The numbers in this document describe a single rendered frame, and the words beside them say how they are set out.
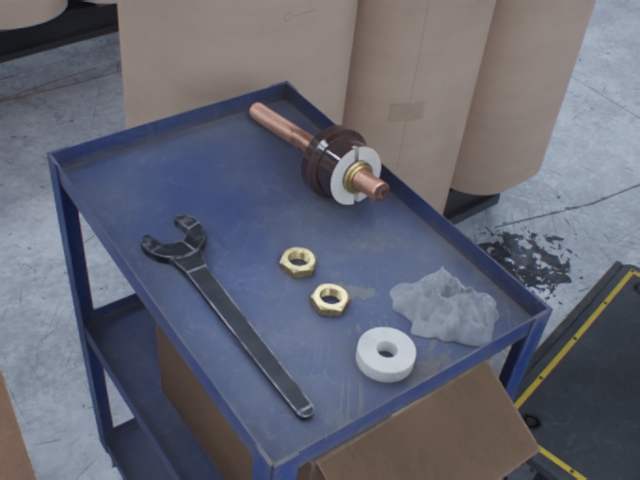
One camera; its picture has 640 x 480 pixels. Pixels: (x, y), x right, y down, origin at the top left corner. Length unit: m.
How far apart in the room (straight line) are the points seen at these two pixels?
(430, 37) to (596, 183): 1.34
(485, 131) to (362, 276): 1.22
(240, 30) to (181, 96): 0.20
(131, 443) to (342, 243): 0.85
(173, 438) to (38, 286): 1.07
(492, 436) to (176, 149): 0.65
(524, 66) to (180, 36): 1.01
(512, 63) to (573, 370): 0.82
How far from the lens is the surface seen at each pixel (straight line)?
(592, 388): 1.80
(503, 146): 2.28
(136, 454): 1.77
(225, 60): 1.46
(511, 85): 2.16
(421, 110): 1.87
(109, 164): 1.25
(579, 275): 2.54
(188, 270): 1.04
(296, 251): 1.07
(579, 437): 1.71
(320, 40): 1.53
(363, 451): 0.97
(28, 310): 2.25
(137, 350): 1.45
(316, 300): 1.01
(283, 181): 1.21
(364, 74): 1.80
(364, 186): 1.10
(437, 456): 1.02
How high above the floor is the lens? 1.63
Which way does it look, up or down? 42 degrees down
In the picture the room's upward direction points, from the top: 7 degrees clockwise
